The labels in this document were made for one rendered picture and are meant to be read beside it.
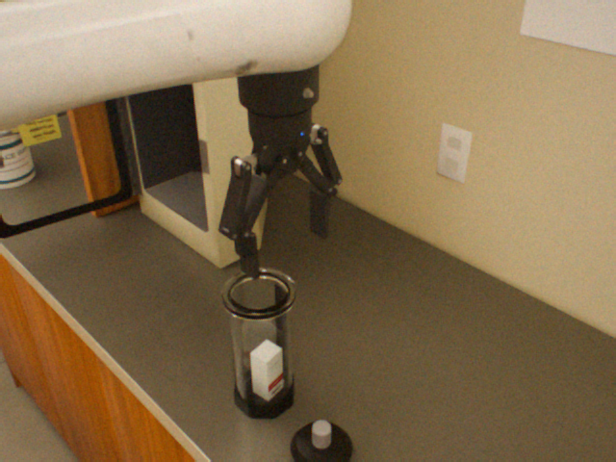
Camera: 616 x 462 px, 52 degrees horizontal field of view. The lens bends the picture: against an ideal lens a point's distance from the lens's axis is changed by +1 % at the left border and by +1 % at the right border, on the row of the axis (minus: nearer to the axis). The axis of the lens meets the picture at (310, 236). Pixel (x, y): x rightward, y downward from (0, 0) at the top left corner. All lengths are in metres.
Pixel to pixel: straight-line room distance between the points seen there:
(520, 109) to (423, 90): 0.22
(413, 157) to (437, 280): 0.28
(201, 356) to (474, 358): 0.49
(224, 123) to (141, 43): 0.69
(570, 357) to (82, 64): 0.96
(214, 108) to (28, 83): 0.66
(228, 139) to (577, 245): 0.69
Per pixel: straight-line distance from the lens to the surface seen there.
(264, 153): 0.73
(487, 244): 1.38
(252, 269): 0.80
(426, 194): 1.43
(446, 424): 1.06
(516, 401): 1.12
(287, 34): 0.52
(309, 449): 0.96
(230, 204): 0.74
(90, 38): 0.54
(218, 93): 1.18
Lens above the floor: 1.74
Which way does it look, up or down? 34 degrees down
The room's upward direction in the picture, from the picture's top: straight up
